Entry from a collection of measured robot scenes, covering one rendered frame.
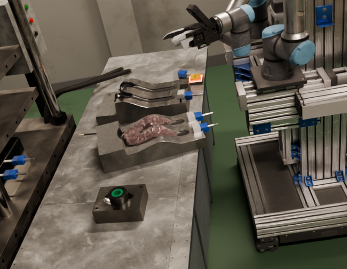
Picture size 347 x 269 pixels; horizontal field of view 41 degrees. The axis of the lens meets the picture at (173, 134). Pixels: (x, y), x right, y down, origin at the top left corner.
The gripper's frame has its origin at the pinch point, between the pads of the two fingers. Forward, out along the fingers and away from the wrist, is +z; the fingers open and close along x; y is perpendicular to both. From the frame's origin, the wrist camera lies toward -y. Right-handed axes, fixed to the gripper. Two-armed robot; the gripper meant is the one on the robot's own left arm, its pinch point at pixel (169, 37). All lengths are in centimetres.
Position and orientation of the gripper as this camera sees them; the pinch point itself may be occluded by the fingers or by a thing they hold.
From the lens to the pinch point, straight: 174.1
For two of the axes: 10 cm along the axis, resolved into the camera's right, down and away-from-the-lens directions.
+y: 2.4, 8.6, 4.4
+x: -4.3, -3.2, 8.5
